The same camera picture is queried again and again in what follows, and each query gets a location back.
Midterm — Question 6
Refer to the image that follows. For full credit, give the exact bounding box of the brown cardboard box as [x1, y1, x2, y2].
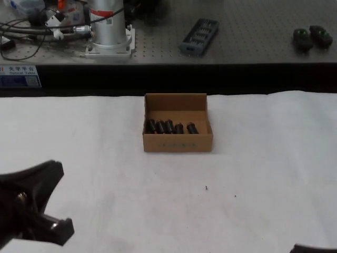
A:
[143, 93, 213, 153]

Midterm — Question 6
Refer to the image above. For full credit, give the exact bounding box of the silver cable plug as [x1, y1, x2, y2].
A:
[72, 25, 95, 38]

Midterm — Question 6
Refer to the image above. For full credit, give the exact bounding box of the grey bit set case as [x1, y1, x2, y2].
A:
[178, 17, 220, 57]

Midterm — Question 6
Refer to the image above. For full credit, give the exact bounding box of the thin black cable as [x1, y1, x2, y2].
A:
[0, 33, 57, 61]

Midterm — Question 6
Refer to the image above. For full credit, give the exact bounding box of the metal bench with holes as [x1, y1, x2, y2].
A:
[0, 0, 337, 92]

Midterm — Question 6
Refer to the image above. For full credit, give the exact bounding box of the black device with green lens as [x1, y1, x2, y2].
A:
[309, 25, 334, 49]
[293, 27, 314, 51]

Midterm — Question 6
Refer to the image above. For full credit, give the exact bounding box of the blue label plate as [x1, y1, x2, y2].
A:
[0, 65, 43, 88]

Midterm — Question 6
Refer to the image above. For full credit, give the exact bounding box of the white plastic bracket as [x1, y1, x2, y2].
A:
[44, 12, 67, 41]

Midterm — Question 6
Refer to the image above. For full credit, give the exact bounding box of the silver-white machine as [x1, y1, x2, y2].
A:
[84, 0, 136, 59]

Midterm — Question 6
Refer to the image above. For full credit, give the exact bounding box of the thick black cable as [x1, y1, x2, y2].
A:
[0, 20, 77, 43]

